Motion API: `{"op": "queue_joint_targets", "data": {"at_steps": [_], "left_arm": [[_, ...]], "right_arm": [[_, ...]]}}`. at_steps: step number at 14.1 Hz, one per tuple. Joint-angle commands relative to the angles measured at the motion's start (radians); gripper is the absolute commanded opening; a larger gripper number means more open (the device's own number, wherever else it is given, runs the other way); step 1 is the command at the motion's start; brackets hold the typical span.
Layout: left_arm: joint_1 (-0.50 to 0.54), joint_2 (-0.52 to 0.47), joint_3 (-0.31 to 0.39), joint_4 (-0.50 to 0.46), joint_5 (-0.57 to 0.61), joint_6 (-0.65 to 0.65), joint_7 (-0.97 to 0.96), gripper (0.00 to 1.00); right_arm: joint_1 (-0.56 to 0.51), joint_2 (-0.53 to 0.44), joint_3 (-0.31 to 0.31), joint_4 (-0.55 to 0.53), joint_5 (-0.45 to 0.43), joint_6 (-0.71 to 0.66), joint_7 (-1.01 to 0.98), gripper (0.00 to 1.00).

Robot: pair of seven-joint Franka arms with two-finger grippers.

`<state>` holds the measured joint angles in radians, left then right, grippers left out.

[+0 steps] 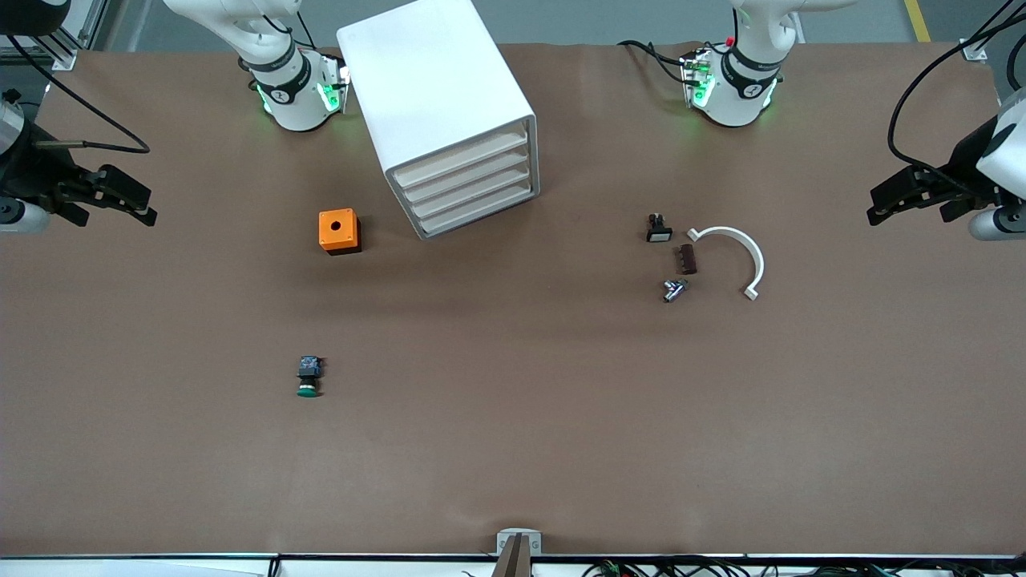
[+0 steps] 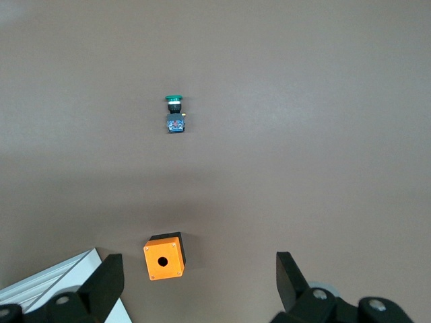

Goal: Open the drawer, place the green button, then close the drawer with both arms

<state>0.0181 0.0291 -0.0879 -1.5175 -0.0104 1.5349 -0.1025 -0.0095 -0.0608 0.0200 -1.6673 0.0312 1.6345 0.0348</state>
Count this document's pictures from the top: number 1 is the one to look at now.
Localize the green push button switch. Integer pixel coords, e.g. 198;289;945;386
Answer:
296;356;325;398

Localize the white cabinet drawer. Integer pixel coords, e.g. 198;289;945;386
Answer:
406;164;533;219
414;183;535;236
393;128;530;187
399;147;531;203

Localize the white drawer cabinet housing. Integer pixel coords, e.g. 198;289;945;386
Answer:
336;0;540;241

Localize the orange box with hole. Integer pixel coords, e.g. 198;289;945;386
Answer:
318;208;362;256

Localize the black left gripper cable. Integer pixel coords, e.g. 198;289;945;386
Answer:
888;12;1026;177

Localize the white curved plastic bracket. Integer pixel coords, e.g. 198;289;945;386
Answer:
687;226;765;302

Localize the aluminium frame profile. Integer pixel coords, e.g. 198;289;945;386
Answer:
24;0;109;71
960;0;1026;63

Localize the black arm base cable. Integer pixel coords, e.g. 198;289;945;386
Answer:
617;38;692;85

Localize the grey metal table bracket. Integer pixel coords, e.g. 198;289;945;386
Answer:
496;528;543;556

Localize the brown camera stand post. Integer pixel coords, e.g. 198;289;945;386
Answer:
491;534;533;577

